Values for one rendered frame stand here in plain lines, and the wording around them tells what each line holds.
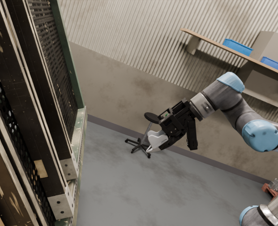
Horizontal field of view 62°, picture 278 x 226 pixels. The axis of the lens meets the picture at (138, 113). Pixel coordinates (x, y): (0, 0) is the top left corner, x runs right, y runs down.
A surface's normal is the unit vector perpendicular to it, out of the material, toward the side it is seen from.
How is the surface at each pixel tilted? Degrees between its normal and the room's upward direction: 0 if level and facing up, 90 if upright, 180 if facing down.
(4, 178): 90
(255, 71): 90
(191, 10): 90
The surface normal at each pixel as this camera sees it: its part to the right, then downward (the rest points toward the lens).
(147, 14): 0.01, 0.37
